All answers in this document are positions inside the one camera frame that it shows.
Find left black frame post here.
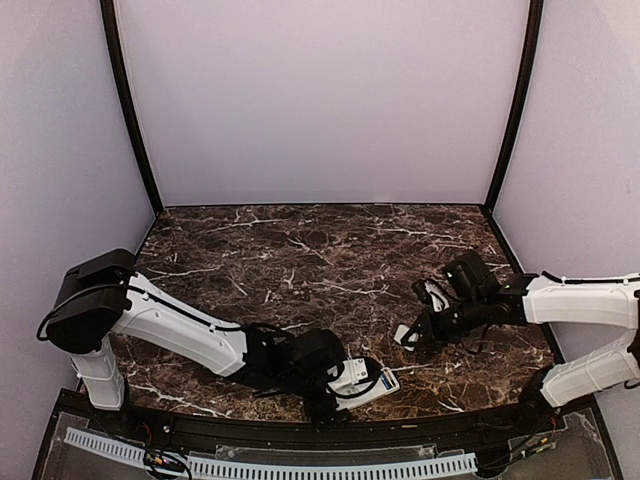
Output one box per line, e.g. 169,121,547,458
99,0,164,216

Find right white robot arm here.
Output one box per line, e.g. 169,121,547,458
394,269,639,434

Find black frame post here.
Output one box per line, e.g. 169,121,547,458
99,0,164,216
483,0,544,215

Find white battery cover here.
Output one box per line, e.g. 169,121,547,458
394,324,419,351

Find right black frame post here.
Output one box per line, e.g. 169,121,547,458
483,0,544,215

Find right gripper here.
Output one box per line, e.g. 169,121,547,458
402,292,487,348

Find black front rail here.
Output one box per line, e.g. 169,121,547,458
89,384,596,454

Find white slotted cable duct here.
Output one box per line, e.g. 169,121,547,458
64,427,478,479

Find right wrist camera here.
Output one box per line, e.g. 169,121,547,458
411,250,501,312

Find blue battery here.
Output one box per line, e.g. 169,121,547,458
380,371,399,393

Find white remote control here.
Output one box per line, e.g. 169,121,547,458
340,368,394,410

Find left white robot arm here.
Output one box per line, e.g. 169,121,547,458
36,249,400,436

